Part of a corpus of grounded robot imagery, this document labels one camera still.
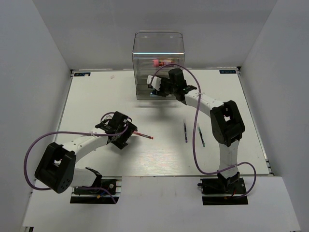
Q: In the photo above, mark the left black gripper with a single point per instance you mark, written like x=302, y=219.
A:
x=121, y=142

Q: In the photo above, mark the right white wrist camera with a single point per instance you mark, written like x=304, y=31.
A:
x=154, y=82

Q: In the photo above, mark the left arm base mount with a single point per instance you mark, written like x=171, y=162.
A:
x=108, y=193

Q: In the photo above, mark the green pen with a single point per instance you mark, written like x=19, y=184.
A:
x=201, y=135

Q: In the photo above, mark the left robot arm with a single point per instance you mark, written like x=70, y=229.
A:
x=57, y=169

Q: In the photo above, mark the purple pen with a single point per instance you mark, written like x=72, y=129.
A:
x=185, y=131

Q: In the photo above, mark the red pen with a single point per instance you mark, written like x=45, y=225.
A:
x=143, y=135

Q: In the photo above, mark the pink capped glue tube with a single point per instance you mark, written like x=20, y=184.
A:
x=161, y=62

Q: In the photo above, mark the clear acrylic drawer organizer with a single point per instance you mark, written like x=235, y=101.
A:
x=153, y=50

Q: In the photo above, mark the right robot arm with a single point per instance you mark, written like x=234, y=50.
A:
x=226, y=122

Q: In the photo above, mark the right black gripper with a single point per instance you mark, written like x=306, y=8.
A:
x=161, y=92

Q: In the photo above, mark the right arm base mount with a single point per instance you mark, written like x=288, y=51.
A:
x=214, y=193

